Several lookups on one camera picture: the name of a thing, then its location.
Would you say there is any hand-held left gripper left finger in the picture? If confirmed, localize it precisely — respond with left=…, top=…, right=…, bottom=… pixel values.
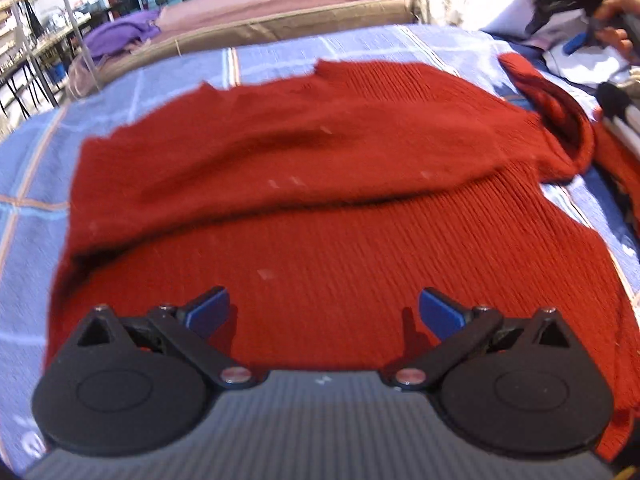
left=76, top=286, right=258, bottom=390

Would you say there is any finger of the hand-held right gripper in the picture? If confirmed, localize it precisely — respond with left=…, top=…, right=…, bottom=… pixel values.
left=562, top=24, right=608, bottom=57

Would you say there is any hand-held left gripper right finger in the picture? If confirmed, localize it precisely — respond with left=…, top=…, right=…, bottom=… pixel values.
left=382, top=287, right=573, bottom=391

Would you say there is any red knitted sweater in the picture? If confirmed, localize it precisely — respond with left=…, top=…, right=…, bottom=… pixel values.
left=47, top=52, right=640, bottom=463

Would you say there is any person's right hand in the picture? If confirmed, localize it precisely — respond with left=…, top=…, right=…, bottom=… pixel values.
left=595, top=0, right=640, bottom=65

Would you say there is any black and white cloth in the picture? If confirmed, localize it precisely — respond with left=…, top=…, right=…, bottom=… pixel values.
left=597, top=80, right=640, bottom=155

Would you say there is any blue plaid blanket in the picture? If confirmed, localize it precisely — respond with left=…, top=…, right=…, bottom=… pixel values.
left=0, top=22, right=640, bottom=471

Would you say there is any bed with pink sheet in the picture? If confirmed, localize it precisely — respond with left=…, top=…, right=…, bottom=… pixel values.
left=67, top=0, right=416, bottom=98

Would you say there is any purple cloth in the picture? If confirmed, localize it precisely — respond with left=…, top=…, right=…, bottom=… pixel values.
left=82, top=8, right=163, bottom=61

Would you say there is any metal stand pole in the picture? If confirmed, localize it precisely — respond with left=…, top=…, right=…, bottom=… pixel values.
left=52, top=0, right=97, bottom=67

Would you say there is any metal frame table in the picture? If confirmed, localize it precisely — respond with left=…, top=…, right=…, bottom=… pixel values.
left=0, top=10, right=91, bottom=113

